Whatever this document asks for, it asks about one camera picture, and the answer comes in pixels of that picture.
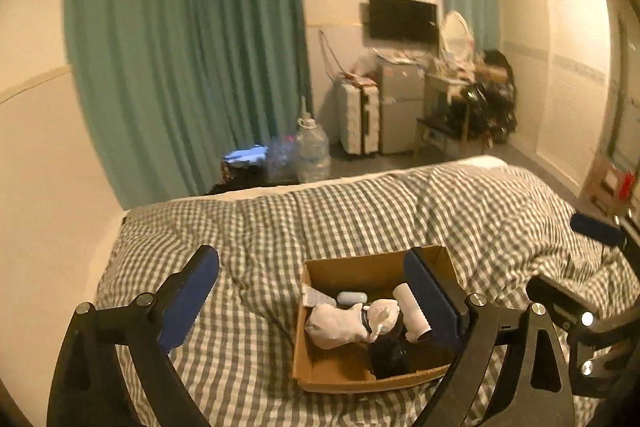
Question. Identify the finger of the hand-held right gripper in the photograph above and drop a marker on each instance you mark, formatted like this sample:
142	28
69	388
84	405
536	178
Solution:
557	297
597	229

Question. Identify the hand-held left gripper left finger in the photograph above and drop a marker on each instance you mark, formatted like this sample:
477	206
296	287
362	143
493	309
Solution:
186	302

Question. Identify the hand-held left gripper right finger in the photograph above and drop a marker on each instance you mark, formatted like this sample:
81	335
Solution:
431	302

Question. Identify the white cylinder bottle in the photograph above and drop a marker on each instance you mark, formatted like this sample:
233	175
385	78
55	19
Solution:
411	309

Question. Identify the white round toy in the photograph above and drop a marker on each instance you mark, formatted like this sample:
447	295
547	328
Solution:
384	314

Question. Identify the black cylindrical device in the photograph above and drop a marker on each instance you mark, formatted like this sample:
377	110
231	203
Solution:
390	354

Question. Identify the small white case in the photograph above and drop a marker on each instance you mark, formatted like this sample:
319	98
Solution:
350	298

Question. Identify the brown cardboard box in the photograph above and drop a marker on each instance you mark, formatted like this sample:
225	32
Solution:
350	269

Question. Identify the white stuffed toy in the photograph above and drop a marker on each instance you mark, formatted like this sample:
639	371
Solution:
332	329

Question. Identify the blue white tissue pack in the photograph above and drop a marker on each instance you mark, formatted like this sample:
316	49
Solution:
315	297

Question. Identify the red and brown carton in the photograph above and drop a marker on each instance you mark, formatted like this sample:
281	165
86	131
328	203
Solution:
610	182

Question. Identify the grey checked duvet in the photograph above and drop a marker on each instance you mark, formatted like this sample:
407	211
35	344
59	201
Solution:
280	227

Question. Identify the white mattress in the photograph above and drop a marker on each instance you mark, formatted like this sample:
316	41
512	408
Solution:
350	182

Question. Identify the white louvred wardrobe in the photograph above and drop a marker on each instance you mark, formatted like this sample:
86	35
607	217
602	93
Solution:
555	82

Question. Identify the pile of black bags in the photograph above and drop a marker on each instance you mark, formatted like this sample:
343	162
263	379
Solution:
492	117

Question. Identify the shiny flat box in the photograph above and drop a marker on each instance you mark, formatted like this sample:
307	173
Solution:
245	159

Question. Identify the crumpled clear plastic bag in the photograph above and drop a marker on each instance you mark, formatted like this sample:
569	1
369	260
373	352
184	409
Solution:
282	159

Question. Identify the clear water jug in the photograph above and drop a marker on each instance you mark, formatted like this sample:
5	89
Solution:
312	152

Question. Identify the grey small fridge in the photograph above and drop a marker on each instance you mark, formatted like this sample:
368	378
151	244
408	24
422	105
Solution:
400	112

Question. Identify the black bag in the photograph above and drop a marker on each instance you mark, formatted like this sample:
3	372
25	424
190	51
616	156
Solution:
497	64

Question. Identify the white suitcase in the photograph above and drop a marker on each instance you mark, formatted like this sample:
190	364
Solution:
356	117

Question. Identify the wooden dressing table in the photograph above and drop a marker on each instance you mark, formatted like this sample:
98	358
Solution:
442	82

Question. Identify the white oval mirror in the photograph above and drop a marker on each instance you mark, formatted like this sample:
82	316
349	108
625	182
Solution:
456	32

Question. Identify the black wall television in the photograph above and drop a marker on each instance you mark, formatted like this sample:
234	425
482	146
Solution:
402	19

